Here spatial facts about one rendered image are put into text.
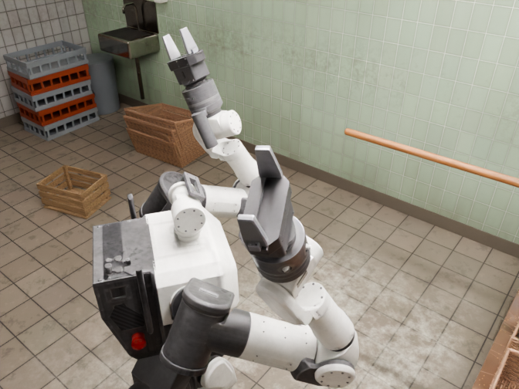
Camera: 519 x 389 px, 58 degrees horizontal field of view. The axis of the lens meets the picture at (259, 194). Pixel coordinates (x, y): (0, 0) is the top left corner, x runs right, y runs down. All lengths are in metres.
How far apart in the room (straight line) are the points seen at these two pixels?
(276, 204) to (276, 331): 0.37
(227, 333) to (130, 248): 0.30
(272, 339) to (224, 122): 0.57
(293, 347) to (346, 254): 2.26
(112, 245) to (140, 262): 0.10
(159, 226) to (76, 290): 2.02
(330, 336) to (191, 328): 0.25
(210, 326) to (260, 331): 0.10
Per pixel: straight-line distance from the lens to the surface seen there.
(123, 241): 1.08
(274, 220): 0.62
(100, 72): 5.10
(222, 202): 1.30
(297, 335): 0.96
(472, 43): 3.07
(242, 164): 1.31
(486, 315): 3.04
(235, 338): 0.91
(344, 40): 3.40
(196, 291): 0.90
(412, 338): 2.77
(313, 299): 0.85
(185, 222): 0.97
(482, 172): 1.84
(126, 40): 4.53
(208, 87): 1.21
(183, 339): 0.90
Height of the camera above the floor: 2.06
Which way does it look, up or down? 34 degrees down
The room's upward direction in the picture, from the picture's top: straight up
